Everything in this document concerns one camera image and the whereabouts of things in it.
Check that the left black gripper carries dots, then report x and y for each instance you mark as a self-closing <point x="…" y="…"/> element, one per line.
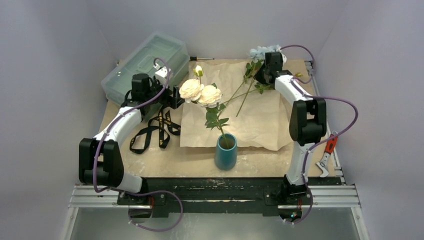
<point x="169" y="101"/>

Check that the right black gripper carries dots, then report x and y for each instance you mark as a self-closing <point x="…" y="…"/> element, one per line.
<point x="262" y="74"/>

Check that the cream rose flower stem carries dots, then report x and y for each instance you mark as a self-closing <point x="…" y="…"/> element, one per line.
<point x="208" y="97"/>

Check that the blue flower stem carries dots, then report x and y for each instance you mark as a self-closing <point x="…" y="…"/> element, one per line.
<point x="261" y="55"/>

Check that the translucent plastic storage box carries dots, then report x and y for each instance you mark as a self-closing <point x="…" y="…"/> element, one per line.
<point x="174" y="51"/>

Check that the black gold lettered ribbon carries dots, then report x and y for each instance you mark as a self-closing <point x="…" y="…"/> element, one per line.
<point x="165" y="126"/>

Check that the orange beige wrapping paper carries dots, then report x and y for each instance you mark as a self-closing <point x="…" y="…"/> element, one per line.
<point x="262" y="122"/>

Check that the small white rose stem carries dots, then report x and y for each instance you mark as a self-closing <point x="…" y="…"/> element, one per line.
<point x="254" y="87"/>

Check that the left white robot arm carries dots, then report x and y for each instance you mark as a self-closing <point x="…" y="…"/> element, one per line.
<point x="99" y="158"/>

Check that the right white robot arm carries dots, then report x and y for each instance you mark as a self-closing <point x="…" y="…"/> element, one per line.
<point x="307" y="125"/>

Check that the teal ceramic vase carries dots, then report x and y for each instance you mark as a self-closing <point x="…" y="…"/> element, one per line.
<point x="226" y="151"/>

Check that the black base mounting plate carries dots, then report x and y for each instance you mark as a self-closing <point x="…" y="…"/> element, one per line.
<point x="216" y="195"/>

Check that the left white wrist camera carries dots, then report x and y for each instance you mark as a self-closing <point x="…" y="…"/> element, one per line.
<point x="162" y="74"/>

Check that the orange handled wrench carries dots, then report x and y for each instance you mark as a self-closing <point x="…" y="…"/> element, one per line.
<point x="329" y="148"/>

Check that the aluminium frame rail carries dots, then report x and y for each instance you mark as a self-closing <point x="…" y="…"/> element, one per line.
<point x="324" y="196"/>

